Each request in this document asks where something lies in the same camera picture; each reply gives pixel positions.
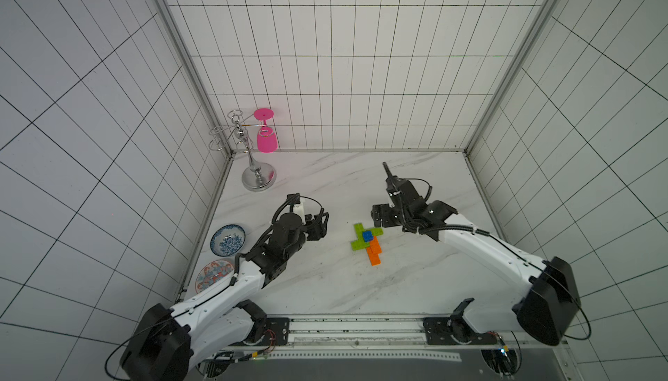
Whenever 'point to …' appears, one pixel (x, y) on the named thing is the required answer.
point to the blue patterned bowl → (228, 240)
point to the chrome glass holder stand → (259, 177)
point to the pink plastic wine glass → (267, 140)
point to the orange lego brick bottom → (375, 259)
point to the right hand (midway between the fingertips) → (382, 206)
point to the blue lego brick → (367, 236)
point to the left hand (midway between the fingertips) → (318, 219)
